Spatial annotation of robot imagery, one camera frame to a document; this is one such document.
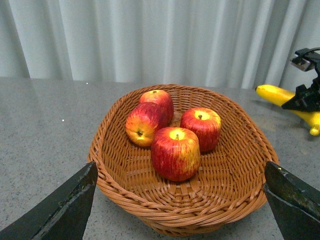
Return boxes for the red apple with yellow top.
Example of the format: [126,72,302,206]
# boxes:
[180,107,222,152]

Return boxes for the red apple back of basket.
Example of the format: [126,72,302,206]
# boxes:
[138,89,174,124]

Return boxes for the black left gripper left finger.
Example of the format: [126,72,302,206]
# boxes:
[0,162,98,240]

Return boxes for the dark red apple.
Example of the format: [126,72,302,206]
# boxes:
[151,127,201,182]

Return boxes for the red yellow apple lying sideways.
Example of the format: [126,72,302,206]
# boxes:
[125,102,168,147]

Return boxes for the white pleated curtain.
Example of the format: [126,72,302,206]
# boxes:
[0,0,320,90]

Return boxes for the long yellow banana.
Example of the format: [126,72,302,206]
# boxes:
[255,84,320,136]

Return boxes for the brown wicker basket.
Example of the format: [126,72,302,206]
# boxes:
[88,84,278,236]

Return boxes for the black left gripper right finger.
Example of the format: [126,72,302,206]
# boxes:
[263,161,320,240]

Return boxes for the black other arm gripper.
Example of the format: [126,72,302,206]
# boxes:
[281,47,320,112]

